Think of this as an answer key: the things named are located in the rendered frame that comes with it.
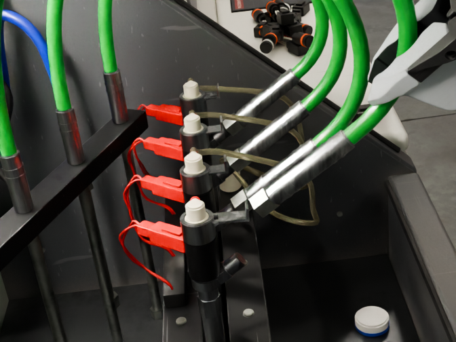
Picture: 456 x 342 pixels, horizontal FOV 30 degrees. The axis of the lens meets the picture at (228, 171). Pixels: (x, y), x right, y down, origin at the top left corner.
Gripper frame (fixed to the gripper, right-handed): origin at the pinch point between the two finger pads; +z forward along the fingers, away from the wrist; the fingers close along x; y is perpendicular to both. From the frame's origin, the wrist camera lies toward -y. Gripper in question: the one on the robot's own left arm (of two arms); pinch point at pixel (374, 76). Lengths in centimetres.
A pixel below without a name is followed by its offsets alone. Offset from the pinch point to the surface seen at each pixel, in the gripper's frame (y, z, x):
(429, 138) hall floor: 126, 110, 183
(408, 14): -1.8, -5.5, 0.3
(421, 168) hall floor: 120, 109, 162
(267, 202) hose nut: -0.7, 12.0, -5.3
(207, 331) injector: 3.3, 25.2, -9.0
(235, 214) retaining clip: -1.6, 15.1, -5.0
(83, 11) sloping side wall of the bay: -17.7, 27.2, 23.6
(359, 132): 1.6, 3.4, -2.4
